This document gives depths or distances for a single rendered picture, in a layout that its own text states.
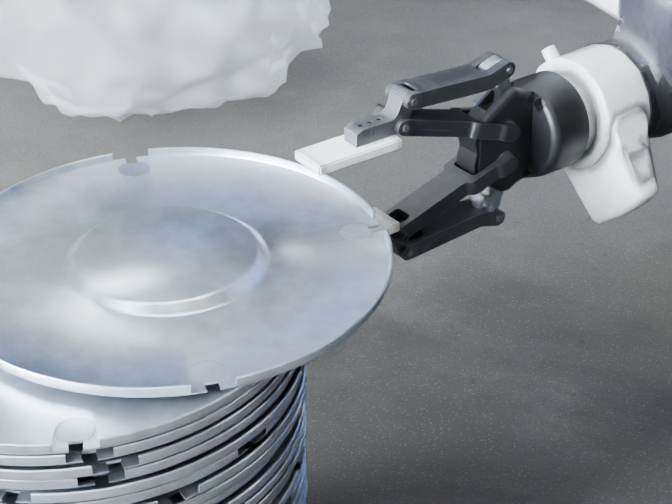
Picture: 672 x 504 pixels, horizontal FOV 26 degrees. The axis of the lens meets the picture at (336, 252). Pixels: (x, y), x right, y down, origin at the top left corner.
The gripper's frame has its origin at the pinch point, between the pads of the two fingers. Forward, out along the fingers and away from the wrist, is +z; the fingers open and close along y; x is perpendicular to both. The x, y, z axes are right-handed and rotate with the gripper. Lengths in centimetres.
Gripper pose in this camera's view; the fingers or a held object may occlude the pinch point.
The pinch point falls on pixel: (343, 193)
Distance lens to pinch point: 100.6
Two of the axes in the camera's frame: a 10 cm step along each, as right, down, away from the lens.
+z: -8.1, 3.1, -5.0
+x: 5.9, 4.2, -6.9
